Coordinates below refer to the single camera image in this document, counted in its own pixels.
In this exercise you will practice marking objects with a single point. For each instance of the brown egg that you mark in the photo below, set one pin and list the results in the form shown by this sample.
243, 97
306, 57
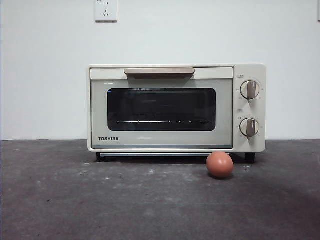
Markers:
220, 165

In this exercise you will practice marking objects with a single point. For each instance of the cream timer knob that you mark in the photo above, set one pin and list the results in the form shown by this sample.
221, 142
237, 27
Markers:
249, 127

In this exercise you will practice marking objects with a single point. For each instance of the cream temperature knob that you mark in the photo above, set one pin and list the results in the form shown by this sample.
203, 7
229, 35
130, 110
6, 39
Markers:
249, 89

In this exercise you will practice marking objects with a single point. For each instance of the cream Toshiba toaster oven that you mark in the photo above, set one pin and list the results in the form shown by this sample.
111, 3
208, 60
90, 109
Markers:
250, 72

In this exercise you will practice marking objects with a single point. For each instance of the white wall socket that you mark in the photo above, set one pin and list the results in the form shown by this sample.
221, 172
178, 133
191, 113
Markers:
106, 11

